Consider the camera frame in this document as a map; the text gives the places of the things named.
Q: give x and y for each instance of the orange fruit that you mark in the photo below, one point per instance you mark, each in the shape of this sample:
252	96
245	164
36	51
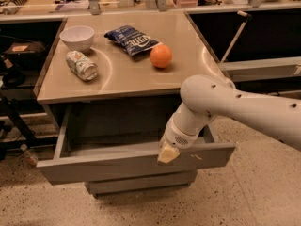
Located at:
160	56

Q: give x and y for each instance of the black bag under bench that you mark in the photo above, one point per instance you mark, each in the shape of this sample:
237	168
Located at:
27	55

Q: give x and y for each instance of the black stand leg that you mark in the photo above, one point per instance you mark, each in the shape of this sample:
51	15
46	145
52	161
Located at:
29	137

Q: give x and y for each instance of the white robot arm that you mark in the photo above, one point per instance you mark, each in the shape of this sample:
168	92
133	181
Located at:
205	97

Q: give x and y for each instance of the blue chip bag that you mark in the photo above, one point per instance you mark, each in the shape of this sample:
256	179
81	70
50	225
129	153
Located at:
131	40

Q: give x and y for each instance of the white stick with black tip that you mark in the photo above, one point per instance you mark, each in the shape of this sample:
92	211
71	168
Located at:
247	17

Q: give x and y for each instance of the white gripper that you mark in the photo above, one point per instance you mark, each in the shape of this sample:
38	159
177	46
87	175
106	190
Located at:
174	136

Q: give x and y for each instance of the plastic bottle on floor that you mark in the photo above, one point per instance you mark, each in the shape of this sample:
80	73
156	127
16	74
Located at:
29	155

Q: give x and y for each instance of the white bowl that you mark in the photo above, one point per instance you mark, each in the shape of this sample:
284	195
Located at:
78	38

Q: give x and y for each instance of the crushed soda can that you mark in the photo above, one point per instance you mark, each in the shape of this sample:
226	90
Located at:
81	65

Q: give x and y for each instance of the grey top drawer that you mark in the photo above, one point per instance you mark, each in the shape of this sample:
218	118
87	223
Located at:
94	162

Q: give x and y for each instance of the grey drawer cabinet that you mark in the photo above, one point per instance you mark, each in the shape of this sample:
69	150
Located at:
129	100

